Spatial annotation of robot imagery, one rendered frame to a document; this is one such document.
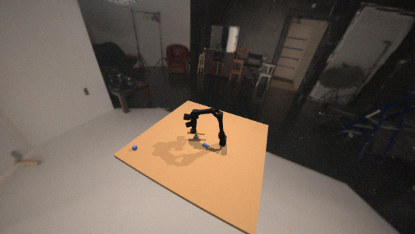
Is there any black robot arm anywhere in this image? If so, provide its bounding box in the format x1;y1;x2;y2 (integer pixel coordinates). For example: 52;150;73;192
183;107;227;147

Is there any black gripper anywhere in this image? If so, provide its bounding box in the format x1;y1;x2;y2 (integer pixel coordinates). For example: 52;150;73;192
190;122;197;134

